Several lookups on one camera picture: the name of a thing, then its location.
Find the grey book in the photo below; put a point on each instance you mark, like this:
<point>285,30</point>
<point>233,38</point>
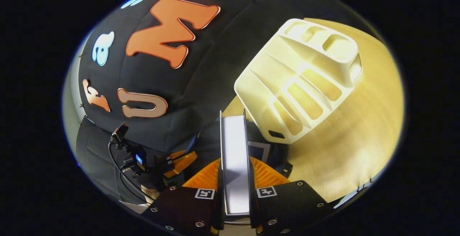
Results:
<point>235,157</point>

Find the white plastic bookshelf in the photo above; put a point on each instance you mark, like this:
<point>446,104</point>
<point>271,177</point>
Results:
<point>266,85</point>

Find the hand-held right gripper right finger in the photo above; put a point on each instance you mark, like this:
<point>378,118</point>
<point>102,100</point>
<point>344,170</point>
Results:
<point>287,207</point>

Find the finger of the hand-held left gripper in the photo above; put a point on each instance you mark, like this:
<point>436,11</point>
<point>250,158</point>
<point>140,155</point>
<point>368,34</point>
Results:
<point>183,162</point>

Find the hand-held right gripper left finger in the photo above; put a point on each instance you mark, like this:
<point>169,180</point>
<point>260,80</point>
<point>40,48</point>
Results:
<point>179,207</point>

